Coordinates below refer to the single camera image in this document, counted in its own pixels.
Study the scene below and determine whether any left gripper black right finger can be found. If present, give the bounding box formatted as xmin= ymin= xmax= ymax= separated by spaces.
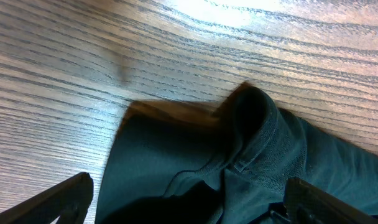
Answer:
xmin=283 ymin=177 xmax=378 ymax=224

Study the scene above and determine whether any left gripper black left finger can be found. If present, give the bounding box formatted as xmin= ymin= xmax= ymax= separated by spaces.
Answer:
xmin=0 ymin=172 xmax=94 ymax=224

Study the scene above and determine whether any black Sydrogen t-shirt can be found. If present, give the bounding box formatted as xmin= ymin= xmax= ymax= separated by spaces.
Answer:
xmin=95 ymin=86 xmax=378 ymax=223

